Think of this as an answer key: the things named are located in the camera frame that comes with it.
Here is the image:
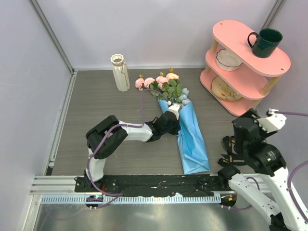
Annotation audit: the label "pink rose flower bunch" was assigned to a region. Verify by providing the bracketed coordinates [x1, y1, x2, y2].
[135, 67, 182, 103]

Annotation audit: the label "pale blue hydrangea flowers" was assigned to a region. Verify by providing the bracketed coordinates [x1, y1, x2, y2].
[179, 88, 191, 107]

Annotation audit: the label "dark green mug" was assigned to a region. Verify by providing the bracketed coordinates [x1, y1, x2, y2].
[247, 28, 283, 58]

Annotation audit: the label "black gold-lettered ribbon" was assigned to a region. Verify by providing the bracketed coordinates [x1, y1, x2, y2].
[218, 136, 247, 167]

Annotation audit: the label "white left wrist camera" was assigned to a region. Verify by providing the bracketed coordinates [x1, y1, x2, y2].
[166, 101, 181, 120]

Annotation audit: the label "aluminium frame rail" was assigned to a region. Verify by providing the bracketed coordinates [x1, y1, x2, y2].
[30, 175, 84, 195]

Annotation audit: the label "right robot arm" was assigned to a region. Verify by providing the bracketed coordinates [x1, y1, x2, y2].
[217, 108, 308, 231]

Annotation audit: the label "floral yellow plate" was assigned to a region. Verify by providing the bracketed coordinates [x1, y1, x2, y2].
[211, 76, 242, 102]

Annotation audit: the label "white scalloped bowl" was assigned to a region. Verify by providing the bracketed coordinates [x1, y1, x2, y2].
[216, 49, 243, 71]

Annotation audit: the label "white ribbed ceramic vase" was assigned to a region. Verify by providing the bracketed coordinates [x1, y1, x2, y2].
[110, 54, 130, 92]

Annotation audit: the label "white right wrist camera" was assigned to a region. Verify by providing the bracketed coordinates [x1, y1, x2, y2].
[257, 108, 287, 133]

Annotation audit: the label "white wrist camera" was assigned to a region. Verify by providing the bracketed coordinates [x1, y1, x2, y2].
[166, 101, 181, 120]
[257, 108, 287, 133]

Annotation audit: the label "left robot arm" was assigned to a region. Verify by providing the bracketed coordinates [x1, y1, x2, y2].
[85, 110, 180, 192]

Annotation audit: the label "pink three-tier shelf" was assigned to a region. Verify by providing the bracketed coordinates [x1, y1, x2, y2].
[200, 20, 291, 116]

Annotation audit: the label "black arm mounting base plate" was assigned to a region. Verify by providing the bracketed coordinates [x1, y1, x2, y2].
[74, 174, 231, 197]

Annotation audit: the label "blue wrapping paper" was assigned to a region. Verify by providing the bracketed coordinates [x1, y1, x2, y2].
[157, 99, 210, 175]

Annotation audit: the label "slotted grey cable duct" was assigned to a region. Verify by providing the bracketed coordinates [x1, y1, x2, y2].
[41, 193, 221, 205]

